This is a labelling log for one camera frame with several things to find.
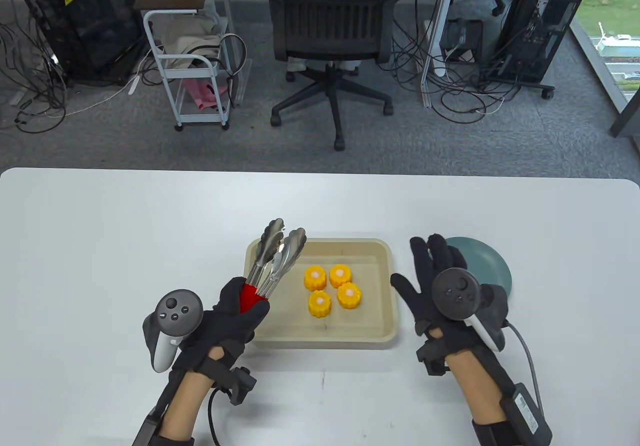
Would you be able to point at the person's left hand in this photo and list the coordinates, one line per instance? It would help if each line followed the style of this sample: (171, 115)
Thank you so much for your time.
(225, 326)

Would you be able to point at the person's right hand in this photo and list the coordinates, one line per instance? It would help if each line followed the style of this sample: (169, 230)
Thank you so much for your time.
(425, 306)

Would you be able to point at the yellow corn chunk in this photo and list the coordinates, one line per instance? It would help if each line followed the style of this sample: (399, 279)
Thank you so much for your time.
(349, 295)
(319, 304)
(339, 276)
(315, 277)

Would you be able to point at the teal round plate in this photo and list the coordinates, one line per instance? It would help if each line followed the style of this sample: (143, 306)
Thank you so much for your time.
(492, 266)

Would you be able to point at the person's right forearm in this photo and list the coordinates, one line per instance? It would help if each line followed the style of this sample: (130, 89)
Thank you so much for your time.
(480, 391)

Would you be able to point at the black and white right controller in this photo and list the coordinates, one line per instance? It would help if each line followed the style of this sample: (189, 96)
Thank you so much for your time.
(456, 293)

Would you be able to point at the black and white controller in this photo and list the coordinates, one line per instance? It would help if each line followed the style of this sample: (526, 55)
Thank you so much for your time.
(456, 293)
(177, 311)

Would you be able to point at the black and white left controller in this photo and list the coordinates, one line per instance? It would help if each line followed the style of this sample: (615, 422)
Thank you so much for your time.
(177, 311)

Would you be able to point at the beige plastic tray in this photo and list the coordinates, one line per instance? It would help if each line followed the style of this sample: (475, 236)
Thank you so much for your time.
(350, 331)

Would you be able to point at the pink bag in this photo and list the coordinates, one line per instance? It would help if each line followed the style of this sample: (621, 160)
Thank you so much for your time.
(200, 93)

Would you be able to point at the white power strip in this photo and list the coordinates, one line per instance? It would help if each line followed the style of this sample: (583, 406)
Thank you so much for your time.
(134, 84)

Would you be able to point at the white rolling cart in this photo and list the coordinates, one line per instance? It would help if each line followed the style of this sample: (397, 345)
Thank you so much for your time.
(187, 69)

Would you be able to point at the small black equipment box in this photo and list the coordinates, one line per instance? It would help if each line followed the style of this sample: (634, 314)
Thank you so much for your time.
(472, 41)

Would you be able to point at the white metal desk leg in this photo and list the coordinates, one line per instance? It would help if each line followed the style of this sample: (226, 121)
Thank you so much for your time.
(440, 31)

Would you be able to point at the beige cloth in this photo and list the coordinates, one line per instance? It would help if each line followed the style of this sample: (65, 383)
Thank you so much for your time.
(187, 36)

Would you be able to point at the black mesh office chair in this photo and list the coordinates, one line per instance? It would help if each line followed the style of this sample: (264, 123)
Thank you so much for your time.
(330, 16)

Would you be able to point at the black computer tower on stand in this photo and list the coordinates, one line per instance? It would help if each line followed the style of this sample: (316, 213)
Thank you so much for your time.
(540, 21)

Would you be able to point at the black computer tower yellow sticker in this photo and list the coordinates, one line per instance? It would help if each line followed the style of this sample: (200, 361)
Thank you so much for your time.
(85, 21)

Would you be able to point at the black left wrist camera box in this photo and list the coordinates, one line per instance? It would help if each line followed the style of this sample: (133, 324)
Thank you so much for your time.
(146, 428)

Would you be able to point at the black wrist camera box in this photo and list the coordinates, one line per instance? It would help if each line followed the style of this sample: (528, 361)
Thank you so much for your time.
(525, 411)
(146, 428)

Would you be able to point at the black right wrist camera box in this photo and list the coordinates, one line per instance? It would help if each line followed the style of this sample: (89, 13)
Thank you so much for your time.
(525, 411)

